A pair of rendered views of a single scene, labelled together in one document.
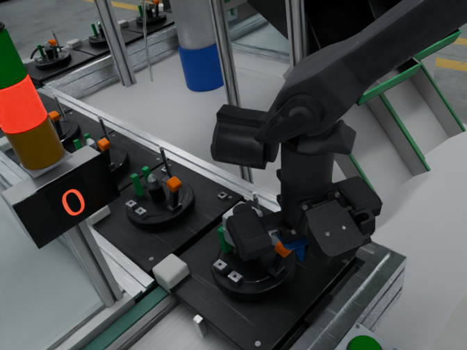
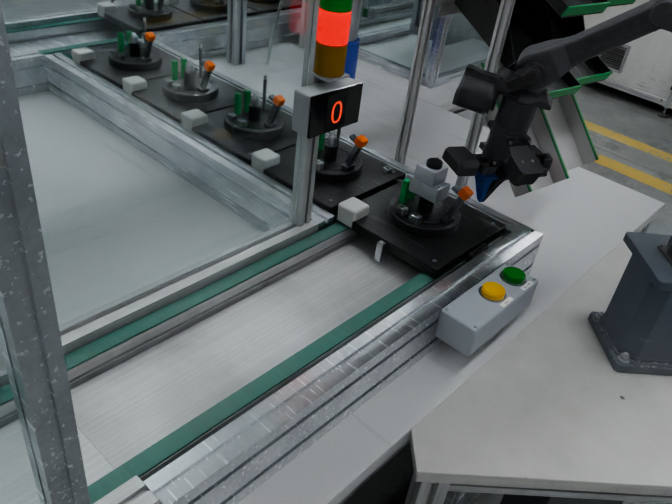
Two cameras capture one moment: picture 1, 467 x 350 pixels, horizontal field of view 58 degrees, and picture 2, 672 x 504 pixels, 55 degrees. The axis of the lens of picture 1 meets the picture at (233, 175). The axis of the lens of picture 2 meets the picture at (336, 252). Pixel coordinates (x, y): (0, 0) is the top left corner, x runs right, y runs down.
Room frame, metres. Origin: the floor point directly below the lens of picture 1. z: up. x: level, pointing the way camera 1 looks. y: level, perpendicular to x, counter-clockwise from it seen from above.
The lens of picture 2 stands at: (-0.55, 0.39, 1.62)
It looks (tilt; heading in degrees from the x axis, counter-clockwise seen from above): 35 degrees down; 347
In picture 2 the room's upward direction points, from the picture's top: 8 degrees clockwise
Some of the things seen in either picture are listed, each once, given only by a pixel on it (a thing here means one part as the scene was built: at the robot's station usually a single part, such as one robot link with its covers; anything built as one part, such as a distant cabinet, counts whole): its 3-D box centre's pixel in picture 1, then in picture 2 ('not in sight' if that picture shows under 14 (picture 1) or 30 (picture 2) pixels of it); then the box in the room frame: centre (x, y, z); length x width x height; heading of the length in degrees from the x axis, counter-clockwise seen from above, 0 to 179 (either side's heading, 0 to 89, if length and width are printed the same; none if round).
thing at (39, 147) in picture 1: (35, 140); (330, 57); (0.44, 0.22, 1.28); 0.05 x 0.05 x 0.05
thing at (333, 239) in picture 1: (333, 227); (524, 161); (0.32, -0.10, 1.17); 0.07 x 0.07 x 0.06; 16
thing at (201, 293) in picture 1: (254, 269); (421, 222); (0.47, 0.00, 0.96); 0.24 x 0.24 x 0.02; 39
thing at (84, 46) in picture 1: (102, 30); not in sight; (1.84, 0.42, 1.01); 0.24 x 0.24 x 0.13; 39
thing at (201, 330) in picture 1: (200, 326); (380, 251); (0.39, 0.09, 0.95); 0.01 x 0.01 x 0.04; 39
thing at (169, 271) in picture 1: (171, 273); (352, 212); (0.49, 0.13, 0.97); 0.05 x 0.05 x 0.04; 39
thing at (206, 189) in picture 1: (156, 189); (330, 149); (0.67, 0.16, 1.01); 0.24 x 0.24 x 0.13; 39
